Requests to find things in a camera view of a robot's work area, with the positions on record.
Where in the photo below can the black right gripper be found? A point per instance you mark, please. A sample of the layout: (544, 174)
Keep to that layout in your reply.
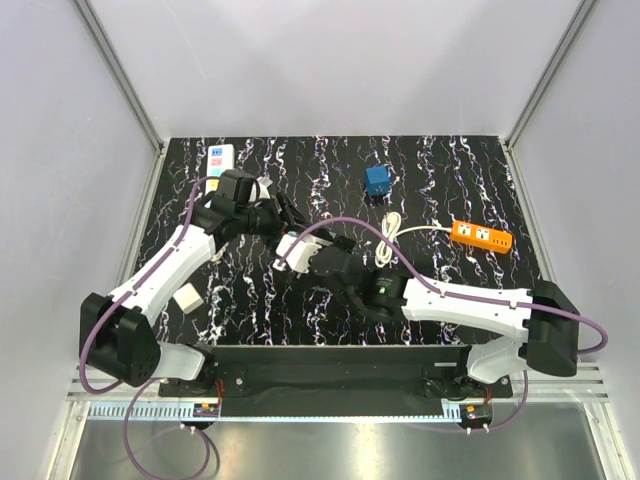
(345, 244)

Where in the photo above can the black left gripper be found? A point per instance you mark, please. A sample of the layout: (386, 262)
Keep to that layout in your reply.
(279, 225)

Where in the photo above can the white multicolour power strip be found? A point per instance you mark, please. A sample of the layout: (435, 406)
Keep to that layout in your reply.
(219, 159)

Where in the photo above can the white usb charger plug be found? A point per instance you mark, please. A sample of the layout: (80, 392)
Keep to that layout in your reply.
(187, 298)

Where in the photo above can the orange power strip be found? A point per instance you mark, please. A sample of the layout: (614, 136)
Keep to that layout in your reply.
(481, 237)

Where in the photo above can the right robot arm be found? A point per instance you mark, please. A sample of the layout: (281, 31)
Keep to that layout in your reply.
(536, 328)

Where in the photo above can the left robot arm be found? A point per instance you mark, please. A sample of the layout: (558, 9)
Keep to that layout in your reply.
(116, 330)

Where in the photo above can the blue cube socket adapter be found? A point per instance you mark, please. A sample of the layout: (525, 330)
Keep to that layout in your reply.
(377, 181)

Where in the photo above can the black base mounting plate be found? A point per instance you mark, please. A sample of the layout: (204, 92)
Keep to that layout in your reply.
(259, 368)

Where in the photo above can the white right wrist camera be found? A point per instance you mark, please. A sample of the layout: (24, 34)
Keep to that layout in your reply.
(311, 245)

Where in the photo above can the aluminium frame rail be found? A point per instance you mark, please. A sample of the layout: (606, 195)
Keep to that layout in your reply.
(419, 403)

